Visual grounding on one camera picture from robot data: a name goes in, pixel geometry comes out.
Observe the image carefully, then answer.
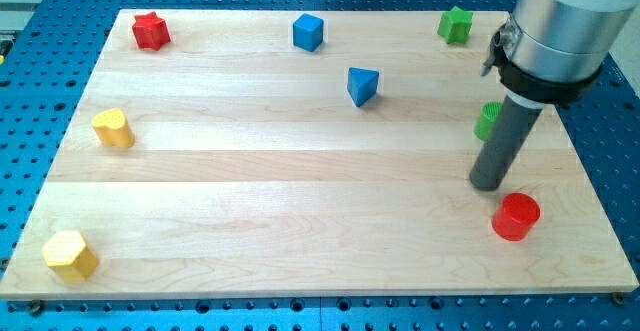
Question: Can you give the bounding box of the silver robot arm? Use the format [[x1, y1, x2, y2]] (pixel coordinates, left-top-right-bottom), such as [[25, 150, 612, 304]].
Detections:
[[482, 0, 639, 109]]

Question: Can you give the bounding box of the blue triangle block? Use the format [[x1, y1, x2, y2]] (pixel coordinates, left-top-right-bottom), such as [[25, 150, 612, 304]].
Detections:
[[347, 67, 379, 107]]

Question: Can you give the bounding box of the light wooden board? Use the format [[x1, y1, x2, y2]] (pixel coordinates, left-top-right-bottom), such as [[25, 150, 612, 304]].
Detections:
[[1, 9, 638, 300]]

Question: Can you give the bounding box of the blue cube block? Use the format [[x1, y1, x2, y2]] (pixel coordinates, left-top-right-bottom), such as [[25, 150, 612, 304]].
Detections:
[[293, 13, 324, 52]]

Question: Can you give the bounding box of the green cylinder block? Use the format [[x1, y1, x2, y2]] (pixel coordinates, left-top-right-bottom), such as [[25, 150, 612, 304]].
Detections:
[[474, 101, 502, 141]]

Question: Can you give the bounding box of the green star block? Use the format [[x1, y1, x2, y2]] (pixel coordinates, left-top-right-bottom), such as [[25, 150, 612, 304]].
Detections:
[[437, 6, 473, 44]]

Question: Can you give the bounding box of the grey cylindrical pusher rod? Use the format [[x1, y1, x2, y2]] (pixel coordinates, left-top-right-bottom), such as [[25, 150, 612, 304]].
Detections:
[[469, 93, 545, 191]]

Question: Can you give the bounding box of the red cylinder block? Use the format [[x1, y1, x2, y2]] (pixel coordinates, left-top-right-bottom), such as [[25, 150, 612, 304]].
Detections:
[[491, 193, 541, 241]]

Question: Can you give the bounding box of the red star block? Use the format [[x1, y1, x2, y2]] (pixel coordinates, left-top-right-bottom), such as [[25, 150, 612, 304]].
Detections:
[[132, 11, 171, 51]]

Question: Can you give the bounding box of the yellow heart block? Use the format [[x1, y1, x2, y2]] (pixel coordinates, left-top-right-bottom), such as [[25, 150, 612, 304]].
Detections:
[[91, 108, 135, 148]]

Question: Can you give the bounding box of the yellow hexagon block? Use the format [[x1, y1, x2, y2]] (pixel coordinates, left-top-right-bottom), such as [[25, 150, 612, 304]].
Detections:
[[41, 230, 99, 282]]

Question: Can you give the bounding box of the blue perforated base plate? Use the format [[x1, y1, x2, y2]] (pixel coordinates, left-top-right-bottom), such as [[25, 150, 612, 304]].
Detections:
[[1, 0, 639, 330]]

